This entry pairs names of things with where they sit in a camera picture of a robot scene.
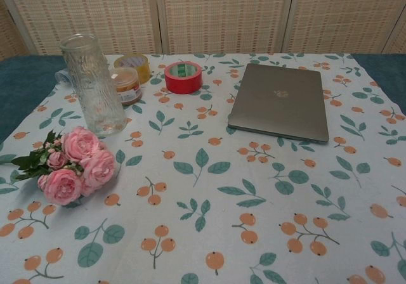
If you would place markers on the pink rose bouquet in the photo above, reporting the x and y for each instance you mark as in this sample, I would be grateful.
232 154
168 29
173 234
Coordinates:
65 182

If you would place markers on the clear glass vase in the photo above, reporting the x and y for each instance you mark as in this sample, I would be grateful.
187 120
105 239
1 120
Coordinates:
95 100

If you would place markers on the red tape roll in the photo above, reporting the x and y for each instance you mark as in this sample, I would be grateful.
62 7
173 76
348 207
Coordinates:
183 80

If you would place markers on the floral print tablecloth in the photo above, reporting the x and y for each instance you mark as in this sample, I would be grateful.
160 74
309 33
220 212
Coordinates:
222 185

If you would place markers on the grey closed laptop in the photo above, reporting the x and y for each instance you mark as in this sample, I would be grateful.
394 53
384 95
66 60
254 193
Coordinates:
282 103

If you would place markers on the brown tape roll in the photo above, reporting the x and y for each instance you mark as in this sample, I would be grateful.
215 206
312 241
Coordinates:
128 87

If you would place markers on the yellow tape roll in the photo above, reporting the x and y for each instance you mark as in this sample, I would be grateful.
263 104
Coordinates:
136 62

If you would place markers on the woven folding screen panel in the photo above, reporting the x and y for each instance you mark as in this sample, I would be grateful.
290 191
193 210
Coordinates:
92 14
345 14
11 33
225 14
399 41

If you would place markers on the clear tape roll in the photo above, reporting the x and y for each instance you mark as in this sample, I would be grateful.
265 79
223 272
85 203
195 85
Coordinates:
63 76

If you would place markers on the teal covered table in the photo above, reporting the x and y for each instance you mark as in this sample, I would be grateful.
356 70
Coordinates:
22 78

